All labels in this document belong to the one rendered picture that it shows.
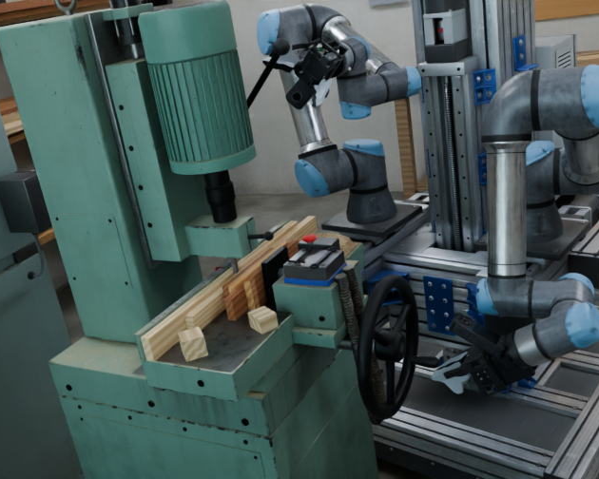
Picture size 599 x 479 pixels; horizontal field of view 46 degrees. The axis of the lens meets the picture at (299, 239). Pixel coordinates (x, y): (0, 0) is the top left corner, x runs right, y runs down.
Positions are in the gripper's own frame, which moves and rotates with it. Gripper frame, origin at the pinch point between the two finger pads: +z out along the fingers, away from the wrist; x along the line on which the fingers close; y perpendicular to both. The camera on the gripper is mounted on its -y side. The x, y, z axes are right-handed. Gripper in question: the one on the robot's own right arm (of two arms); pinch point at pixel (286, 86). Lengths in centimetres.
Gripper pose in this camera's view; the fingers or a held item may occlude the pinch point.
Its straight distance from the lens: 151.7
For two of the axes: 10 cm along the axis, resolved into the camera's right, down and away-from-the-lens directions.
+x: 7.4, 6.6, -1.1
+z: -4.5, 3.8, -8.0
